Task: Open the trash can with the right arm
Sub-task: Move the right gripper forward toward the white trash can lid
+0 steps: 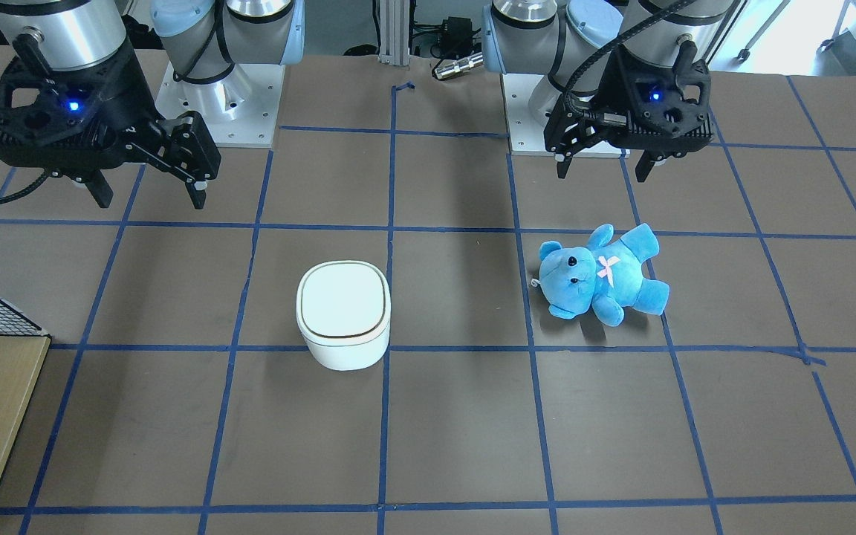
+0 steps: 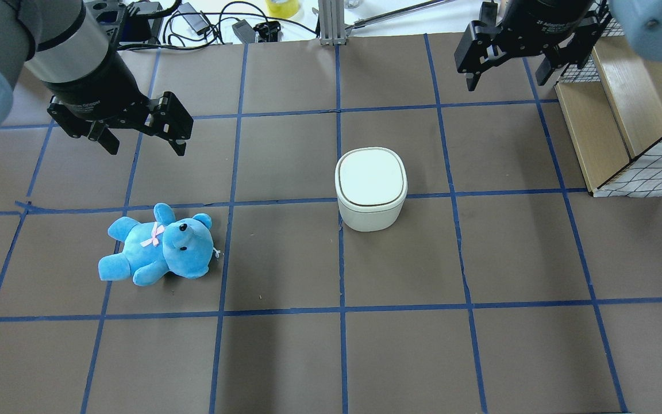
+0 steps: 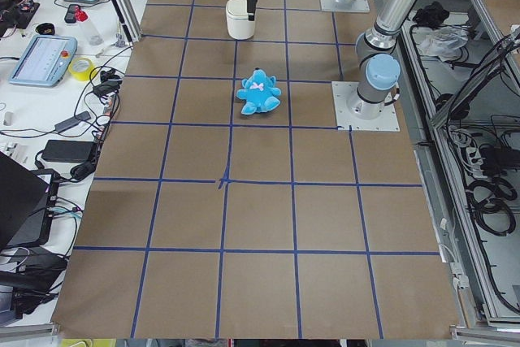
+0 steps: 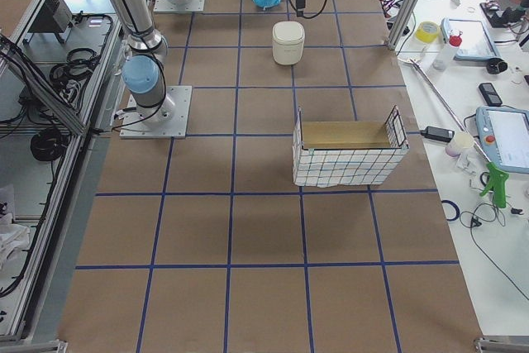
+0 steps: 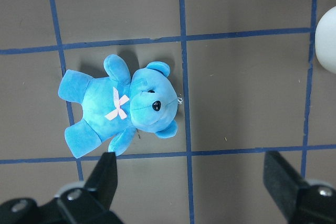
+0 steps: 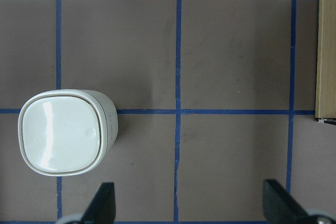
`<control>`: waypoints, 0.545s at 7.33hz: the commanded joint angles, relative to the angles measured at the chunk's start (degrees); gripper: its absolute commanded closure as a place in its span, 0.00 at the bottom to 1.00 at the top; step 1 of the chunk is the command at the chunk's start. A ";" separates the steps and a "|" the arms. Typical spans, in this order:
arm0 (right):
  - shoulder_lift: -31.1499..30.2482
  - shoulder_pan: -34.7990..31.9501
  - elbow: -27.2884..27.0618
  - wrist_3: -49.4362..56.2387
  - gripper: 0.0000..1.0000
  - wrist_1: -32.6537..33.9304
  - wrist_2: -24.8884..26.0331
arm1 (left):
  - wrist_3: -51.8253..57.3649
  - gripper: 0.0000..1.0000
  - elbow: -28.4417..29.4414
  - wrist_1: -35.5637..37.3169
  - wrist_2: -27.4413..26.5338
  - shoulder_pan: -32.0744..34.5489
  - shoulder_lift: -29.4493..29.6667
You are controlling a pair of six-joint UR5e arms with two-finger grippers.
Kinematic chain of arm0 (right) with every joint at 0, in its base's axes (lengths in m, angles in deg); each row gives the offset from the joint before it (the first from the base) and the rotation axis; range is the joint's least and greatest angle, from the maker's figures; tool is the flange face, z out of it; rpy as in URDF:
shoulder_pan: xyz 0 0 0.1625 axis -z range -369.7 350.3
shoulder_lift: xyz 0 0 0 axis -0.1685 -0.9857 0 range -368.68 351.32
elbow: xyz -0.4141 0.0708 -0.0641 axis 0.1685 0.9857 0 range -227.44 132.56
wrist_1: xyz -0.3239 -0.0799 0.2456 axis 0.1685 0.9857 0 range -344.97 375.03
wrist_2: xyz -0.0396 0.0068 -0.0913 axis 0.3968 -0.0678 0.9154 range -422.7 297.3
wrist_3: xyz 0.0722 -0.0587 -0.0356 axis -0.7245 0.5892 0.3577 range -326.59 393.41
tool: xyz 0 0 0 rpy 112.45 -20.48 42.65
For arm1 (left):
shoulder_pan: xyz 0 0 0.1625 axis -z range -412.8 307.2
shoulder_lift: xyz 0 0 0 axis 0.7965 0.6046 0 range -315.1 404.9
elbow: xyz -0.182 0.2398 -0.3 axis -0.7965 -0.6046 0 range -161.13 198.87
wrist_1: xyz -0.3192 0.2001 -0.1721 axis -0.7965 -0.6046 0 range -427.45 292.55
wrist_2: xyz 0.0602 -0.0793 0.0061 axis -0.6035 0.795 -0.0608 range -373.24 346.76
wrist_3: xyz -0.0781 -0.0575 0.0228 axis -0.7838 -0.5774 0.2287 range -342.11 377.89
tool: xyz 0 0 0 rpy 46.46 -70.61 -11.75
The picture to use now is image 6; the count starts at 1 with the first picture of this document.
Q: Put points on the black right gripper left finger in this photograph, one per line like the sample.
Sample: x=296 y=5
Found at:
x=102 y=208

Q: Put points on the white trash can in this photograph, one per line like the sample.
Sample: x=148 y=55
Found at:
x=66 y=132

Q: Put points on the grid-patterned cardboard box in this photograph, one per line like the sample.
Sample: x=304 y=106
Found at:
x=325 y=74

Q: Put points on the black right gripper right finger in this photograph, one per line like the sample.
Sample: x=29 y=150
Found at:
x=279 y=206

